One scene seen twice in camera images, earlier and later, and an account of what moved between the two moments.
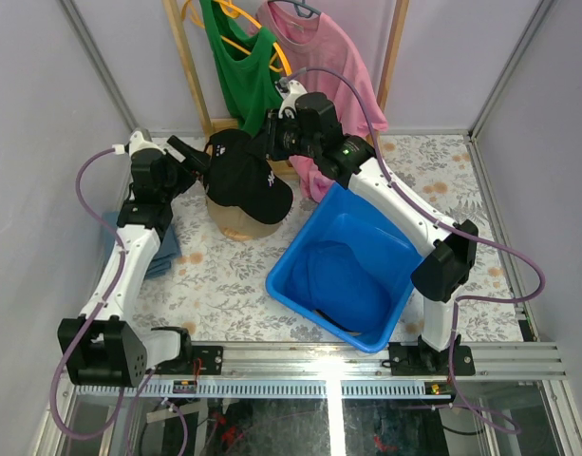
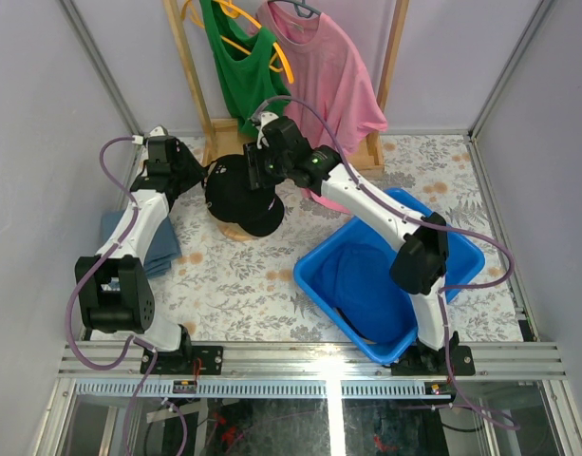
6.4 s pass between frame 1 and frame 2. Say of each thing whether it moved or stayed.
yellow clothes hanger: stayed
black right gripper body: moved
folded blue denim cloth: stayed
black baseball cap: moved
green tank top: stayed
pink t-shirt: stayed
